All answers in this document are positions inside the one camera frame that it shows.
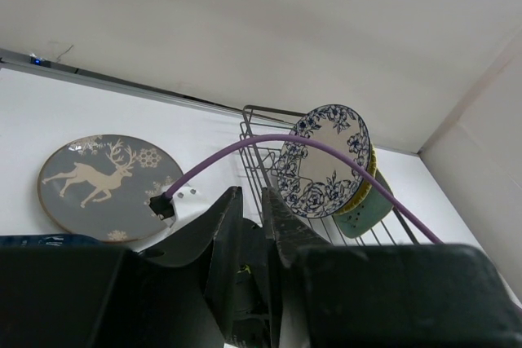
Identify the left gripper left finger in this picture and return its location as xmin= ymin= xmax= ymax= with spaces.
xmin=1 ymin=187 xmax=243 ymax=347

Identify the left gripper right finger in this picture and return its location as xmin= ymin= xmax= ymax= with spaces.
xmin=262 ymin=188 xmax=521 ymax=347

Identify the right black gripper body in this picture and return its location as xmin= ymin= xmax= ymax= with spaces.
xmin=232 ymin=218 xmax=271 ymax=347

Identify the dark blue plate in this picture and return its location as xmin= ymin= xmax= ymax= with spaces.
xmin=0 ymin=234 xmax=101 ymax=247

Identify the light green rectangular plate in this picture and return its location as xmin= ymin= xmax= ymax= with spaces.
xmin=333 ymin=187 xmax=393 ymax=239

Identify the blue floral white plate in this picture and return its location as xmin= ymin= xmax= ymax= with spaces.
xmin=275 ymin=104 xmax=372 ymax=218

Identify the yellow checked plate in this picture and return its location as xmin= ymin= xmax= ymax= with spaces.
xmin=334 ymin=146 xmax=377 ymax=216

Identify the grey deer plate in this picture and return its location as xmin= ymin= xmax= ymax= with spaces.
xmin=38 ymin=134 xmax=183 ymax=243

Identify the grey wire dish rack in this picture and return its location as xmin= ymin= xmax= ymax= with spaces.
xmin=240 ymin=104 xmax=418 ymax=245

